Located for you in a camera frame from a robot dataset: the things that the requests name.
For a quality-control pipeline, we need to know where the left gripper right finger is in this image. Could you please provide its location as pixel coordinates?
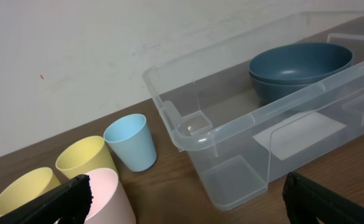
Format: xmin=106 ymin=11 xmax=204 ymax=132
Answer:
xmin=282 ymin=172 xmax=364 ymax=224

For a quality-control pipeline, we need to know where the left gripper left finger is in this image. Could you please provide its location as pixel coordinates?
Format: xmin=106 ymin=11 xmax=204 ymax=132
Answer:
xmin=0 ymin=174 xmax=93 ymax=224

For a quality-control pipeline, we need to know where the dark blue bowl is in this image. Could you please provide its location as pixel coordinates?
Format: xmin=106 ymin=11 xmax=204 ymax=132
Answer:
xmin=250 ymin=42 xmax=354 ymax=85
xmin=250 ymin=73 xmax=353 ymax=106

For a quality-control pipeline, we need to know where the white label in container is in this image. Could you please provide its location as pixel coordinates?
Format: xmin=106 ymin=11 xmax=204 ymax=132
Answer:
xmin=253 ymin=110 xmax=346 ymax=161

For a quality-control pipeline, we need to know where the clear plastic storage container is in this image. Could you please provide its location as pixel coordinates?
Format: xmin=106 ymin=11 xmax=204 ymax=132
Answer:
xmin=143 ymin=11 xmax=364 ymax=210

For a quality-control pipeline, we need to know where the yellow plastic cup left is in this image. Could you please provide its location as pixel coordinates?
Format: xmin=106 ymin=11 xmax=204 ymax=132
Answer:
xmin=0 ymin=167 xmax=60 ymax=217

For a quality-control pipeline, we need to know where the yellow plastic cup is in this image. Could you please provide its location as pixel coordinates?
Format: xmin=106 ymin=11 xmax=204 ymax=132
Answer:
xmin=55 ymin=136 xmax=117 ymax=179
xmin=0 ymin=167 xmax=60 ymax=217

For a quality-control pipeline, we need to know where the pink plastic cup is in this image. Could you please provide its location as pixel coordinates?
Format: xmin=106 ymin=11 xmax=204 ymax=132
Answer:
xmin=85 ymin=167 xmax=136 ymax=224

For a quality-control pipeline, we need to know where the yellow plastic cup upper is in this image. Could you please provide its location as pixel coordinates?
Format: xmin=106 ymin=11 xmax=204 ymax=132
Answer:
xmin=55 ymin=136 xmax=117 ymax=179

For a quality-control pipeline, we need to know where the light blue plastic cup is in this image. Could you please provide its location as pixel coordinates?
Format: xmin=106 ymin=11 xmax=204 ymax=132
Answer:
xmin=103 ymin=114 xmax=157 ymax=172

